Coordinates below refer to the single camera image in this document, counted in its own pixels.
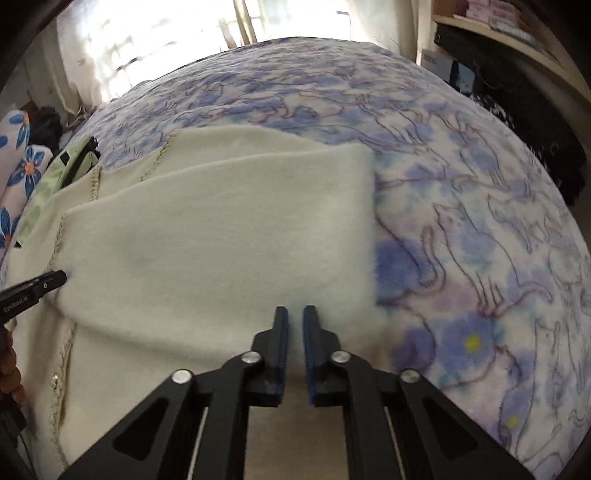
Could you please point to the black hanging clothing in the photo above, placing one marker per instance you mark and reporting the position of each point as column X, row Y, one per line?
column 545, row 129

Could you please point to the dark blue box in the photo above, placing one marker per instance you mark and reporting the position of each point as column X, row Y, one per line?
column 464, row 77

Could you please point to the cream fleece garment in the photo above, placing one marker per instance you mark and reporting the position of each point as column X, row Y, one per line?
column 207, row 230

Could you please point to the dark clothes pile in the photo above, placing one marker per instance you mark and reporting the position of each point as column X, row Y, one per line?
column 46, row 127

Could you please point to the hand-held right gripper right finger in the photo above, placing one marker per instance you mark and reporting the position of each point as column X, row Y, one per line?
column 309, row 334

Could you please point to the wooden shelf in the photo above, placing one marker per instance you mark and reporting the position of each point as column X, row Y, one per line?
column 517, row 48

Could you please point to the black and white patterned cloth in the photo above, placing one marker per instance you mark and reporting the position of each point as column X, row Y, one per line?
column 496, row 110

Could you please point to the blue cat print blanket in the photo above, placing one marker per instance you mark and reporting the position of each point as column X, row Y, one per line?
column 461, row 207

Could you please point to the stack of pink boxes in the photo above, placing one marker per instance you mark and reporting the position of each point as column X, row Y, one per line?
column 494, row 11

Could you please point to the white floral curtain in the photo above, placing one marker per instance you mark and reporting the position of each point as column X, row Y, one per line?
column 115, row 41

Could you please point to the wooden window frame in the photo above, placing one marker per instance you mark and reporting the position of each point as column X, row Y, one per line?
column 240, row 23

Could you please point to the white cardboard box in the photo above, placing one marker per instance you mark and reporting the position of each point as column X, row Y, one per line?
column 434, row 67

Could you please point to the person's left hand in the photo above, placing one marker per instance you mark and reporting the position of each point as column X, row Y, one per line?
column 8, row 364

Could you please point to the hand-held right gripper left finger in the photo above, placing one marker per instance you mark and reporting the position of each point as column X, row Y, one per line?
column 282, row 334

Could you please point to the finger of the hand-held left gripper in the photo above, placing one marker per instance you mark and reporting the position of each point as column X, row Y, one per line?
column 48, row 281

